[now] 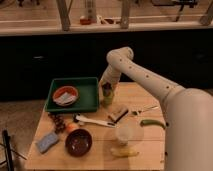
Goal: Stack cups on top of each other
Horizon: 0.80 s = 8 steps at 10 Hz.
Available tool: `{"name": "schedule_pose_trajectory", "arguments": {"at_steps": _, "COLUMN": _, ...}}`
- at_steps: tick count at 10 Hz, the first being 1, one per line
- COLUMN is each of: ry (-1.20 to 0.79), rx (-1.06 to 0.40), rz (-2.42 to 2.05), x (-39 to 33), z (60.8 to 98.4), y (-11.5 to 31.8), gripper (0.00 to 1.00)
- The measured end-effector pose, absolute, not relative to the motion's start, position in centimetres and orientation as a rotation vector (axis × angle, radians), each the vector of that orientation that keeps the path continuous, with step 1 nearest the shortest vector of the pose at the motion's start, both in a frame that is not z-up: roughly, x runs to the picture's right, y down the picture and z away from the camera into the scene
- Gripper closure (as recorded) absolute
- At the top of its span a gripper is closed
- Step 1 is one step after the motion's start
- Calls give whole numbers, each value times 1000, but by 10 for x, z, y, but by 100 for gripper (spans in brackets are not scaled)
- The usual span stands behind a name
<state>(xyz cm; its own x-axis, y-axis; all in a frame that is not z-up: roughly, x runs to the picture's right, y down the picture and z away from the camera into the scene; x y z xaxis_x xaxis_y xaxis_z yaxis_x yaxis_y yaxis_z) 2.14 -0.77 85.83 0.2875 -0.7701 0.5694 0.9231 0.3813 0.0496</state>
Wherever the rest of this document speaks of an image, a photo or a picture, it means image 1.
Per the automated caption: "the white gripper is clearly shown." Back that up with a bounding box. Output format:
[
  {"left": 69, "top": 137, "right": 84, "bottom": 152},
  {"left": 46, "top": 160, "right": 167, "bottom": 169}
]
[{"left": 99, "top": 65, "right": 121, "bottom": 98}]

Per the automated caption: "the green plastic tray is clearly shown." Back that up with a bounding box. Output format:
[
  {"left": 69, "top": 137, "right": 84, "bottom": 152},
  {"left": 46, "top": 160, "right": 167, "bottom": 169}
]
[{"left": 45, "top": 77, "right": 99, "bottom": 114}]

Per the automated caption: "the black stand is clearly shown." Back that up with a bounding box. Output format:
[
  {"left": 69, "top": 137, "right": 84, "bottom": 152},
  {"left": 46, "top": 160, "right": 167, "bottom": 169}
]
[{"left": 0, "top": 130, "right": 26, "bottom": 171}]

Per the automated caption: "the orange fruit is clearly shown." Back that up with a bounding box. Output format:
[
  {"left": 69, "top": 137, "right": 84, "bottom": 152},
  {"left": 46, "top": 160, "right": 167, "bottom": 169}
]
[{"left": 66, "top": 123, "right": 79, "bottom": 133}]

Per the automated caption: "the white handled brush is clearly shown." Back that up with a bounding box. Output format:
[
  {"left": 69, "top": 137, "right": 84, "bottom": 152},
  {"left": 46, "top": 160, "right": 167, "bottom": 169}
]
[{"left": 74, "top": 114, "right": 115, "bottom": 128}]

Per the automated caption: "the yellow banana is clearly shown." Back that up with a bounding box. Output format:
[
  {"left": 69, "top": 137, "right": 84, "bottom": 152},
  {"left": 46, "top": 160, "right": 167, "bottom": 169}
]
[{"left": 110, "top": 147, "right": 138, "bottom": 157}]

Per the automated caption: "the orange bowl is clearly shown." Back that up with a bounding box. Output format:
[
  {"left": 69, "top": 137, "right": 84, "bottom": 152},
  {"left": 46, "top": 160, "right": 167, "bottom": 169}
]
[{"left": 52, "top": 86, "right": 79, "bottom": 106}]

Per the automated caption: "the red object on shelf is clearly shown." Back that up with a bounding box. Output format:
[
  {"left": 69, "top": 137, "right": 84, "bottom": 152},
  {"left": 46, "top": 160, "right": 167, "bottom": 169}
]
[{"left": 79, "top": 16, "right": 92, "bottom": 25}]

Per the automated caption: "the clear plastic cup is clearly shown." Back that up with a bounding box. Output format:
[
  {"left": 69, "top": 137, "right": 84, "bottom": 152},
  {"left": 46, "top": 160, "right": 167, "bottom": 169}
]
[{"left": 115, "top": 121, "right": 136, "bottom": 145}]

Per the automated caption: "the dark brown bowl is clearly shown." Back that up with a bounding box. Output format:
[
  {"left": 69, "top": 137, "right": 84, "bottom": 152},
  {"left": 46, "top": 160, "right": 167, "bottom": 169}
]
[{"left": 65, "top": 129, "right": 92, "bottom": 157}]

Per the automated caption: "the grey cloth in bowl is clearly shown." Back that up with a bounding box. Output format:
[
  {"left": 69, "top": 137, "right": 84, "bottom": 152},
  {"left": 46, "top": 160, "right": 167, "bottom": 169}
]
[{"left": 56, "top": 92, "right": 75, "bottom": 104}]

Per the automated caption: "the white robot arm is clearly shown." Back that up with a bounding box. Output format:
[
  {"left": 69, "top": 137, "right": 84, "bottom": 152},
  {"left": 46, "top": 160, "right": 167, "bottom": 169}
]
[{"left": 102, "top": 47, "right": 213, "bottom": 171}]

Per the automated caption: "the green chili pepper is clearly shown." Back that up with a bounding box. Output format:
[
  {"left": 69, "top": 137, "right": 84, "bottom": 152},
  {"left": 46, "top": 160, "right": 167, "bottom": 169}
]
[{"left": 140, "top": 119, "right": 166, "bottom": 130}]

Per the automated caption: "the wooden block brush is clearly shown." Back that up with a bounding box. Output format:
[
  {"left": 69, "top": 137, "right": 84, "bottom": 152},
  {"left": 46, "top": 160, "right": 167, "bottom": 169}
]
[{"left": 108, "top": 106, "right": 128, "bottom": 123}]

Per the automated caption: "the green cup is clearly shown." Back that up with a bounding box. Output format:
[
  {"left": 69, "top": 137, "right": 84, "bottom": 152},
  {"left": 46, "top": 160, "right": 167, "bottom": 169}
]
[{"left": 103, "top": 90, "right": 114, "bottom": 106}]

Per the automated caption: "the dark grape bunch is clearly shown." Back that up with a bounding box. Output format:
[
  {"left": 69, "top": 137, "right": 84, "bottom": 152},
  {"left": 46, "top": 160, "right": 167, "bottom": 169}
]
[{"left": 48, "top": 113, "right": 66, "bottom": 134}]

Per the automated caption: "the blue sponge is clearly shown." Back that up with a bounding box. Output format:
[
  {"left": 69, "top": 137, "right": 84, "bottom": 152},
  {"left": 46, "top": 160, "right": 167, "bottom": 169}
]
[{"left": 36, "top": 132, "right": 59, "bottom": 153}]

